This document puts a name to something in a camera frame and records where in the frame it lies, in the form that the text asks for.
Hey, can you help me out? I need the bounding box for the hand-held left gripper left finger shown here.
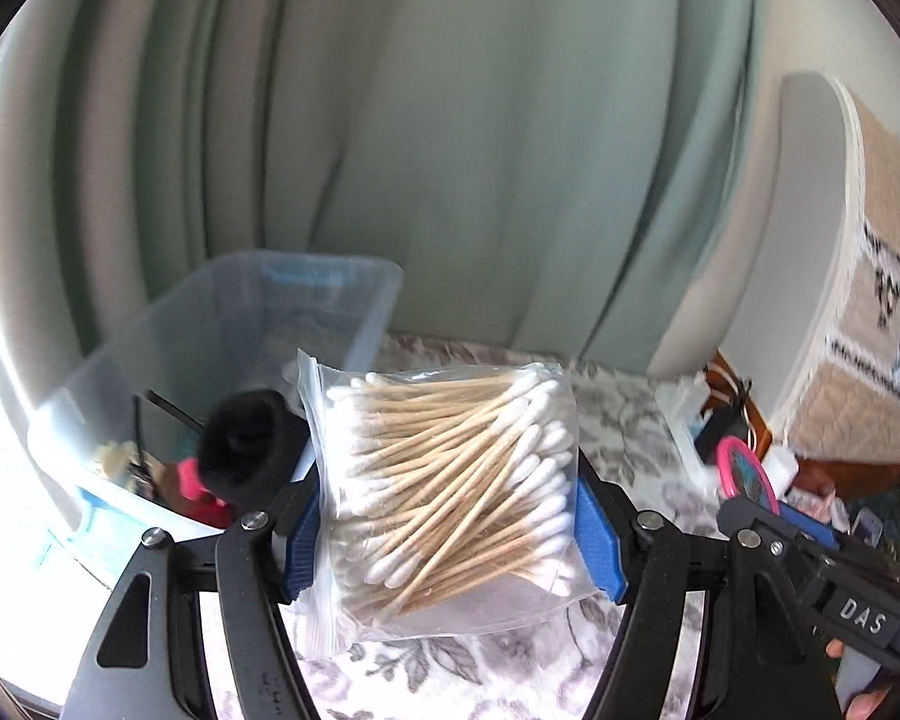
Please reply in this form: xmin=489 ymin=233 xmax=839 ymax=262
xmin=60 ymin=465 xmax=327 ymax=720

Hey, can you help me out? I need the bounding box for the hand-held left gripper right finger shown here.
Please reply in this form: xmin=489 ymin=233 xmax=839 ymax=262
xmin=570 ymin=450 xmax=845 ymax=720

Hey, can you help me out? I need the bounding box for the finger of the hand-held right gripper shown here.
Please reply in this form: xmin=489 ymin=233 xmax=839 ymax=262
xmin=780 ymin=501 xmax=871 ymax=550
xmin=716 ymin=493 xmax=822 ymax=560

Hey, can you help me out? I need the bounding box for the black sock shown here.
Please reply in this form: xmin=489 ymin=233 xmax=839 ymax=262
xmin=195 ymin=390 xmax=308 ymax=511

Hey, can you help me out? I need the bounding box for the bag of cotton swabs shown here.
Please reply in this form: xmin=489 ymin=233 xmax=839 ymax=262
xmin=296 ymin=349 xmax=623 ymax=665

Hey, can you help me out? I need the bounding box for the clear plastic storage container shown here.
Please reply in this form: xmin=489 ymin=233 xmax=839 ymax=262
xmin=26 ymin=249 xmax=406 ymax=593

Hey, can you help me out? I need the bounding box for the person's right hand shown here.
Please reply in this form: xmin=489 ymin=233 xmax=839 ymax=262
xmin=844 ymin=686 xmax=900 ymax=720

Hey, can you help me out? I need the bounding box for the wooden headboard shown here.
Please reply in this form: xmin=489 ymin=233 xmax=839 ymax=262
xmin=709 ymin=349 xmax=777 ymax=458

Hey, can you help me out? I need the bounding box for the black power adapter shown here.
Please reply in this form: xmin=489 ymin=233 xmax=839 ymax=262
xmin=694 ymin=401 xmax=755 ymax=466

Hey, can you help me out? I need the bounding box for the white power strip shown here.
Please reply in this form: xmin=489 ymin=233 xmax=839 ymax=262
xmin=656 ymin=379 xmax=721 ymax=496

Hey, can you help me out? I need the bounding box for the grey-green curtain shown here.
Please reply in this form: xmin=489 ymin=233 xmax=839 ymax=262
xmin=0 ymin=0 xmax=758 ymax=391

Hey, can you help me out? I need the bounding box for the white cable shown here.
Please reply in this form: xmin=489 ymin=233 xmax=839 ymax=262
xmin=701 ymin=364 xmax=758 ymax=443

